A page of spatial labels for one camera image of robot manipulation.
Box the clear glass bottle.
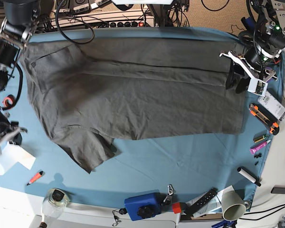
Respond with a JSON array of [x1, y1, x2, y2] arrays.
[[39, 188, 69, 228]]

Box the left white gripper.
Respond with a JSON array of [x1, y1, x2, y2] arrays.
[[219, 51, 272, 95]]

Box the blue table cloth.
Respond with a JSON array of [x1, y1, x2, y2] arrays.
[[0, 25, 285, 212]]

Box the purple tape roll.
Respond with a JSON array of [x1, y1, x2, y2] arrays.
[[265, 68, 277, 83]]

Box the silver carabiner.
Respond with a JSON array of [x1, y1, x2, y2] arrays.
[[167, 184, 174, 196]]

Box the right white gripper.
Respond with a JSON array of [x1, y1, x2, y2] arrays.
[[0, 121, 28, 156]]

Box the black power strip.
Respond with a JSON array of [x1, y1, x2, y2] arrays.
[[106, 19, 154, 28]]

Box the black lanyard clip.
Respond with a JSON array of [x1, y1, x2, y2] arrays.
[[112, 208, 127, 227]]

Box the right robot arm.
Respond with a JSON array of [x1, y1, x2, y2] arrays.
[[0, 0, 41, 156]]

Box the black remote control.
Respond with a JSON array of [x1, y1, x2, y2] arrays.
[[184, 188, 217, 215]]

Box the paper sheets under remote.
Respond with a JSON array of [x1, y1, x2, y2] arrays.
[[183, 185, 234, 218]]

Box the orange black utility knife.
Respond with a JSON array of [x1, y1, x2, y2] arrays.
[[249, 104, 279, 135]]

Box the grey-green mug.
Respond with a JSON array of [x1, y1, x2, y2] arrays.
[[221, 190, 251, 221]]

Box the white electronic device box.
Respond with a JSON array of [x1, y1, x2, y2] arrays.
[[258, 91, 285, 121]]

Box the purple white glue tube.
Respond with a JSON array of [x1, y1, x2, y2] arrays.
[[249, 140, 271, 154]]

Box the blue black clamp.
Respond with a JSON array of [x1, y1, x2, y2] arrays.
[[241, 17, 258, 37]]

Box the white marker black cap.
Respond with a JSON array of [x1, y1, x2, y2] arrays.
[[237, 167, 261, 187]]

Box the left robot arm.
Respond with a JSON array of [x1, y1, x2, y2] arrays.
[[221, 0, 285, 96]]

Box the black power adapter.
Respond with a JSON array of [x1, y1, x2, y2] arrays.
[[271, 187, 285, 194]]

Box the red tape roll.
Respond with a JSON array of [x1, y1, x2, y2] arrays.
[[2, 95, 15, 110]]

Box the red cube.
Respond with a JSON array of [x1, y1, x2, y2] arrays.
[[172, 202, 182, 214]]

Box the blue box with knob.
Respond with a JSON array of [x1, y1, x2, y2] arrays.
[[124, 193, 162, 221]]

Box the orange marker pen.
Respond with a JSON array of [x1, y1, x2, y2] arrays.
[[26, 171, 44, 186]]

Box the dark grey T-shirt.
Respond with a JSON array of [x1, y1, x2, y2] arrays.
[[20, 38, 245, 172]]

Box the small black screws cluster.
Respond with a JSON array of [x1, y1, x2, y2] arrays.
[[254, 153, 262, 166]]

